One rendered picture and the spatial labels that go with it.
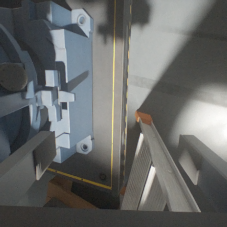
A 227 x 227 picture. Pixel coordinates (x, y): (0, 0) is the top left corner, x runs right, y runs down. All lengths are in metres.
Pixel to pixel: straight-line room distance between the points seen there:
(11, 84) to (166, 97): 0.74
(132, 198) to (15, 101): 0.76
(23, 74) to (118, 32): 0.35
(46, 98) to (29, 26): 0.26
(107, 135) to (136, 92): 0.38
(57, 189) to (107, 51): 0.99
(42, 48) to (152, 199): 0.61
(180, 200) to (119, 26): 0.55
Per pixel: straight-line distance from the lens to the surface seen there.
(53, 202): 1.35
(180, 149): 0.17
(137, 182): 0.90
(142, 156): 0.82
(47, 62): 0.57
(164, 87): 0.92
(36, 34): 0.61
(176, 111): 0.94
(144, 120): 0.89
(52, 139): 0.17
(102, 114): 0.65
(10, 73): 0.39
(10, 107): 0.38
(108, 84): 0.62
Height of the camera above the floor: 0.92
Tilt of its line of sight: 63 degrees down
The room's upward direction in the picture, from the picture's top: 119 degrees counter-clockwise
